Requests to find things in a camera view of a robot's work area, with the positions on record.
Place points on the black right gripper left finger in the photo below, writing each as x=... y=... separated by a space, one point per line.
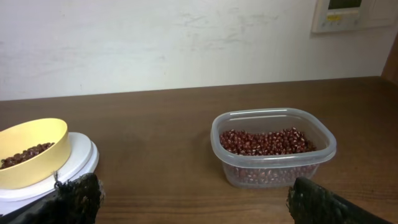
x=72 y=202

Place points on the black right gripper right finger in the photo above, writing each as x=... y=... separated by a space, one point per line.
x=310 y=203

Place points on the white digital kitchen scale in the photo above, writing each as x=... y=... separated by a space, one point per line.
x=83 y=159

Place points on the clear container of red beans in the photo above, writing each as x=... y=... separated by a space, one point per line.
x=272 y=147

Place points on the red beans in bowl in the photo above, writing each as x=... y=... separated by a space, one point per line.
x=25 y=155

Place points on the white wall control panel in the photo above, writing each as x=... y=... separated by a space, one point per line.
x=347 y=15

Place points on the yellow plastic bowl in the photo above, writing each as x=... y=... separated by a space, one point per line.
x=20 y=137

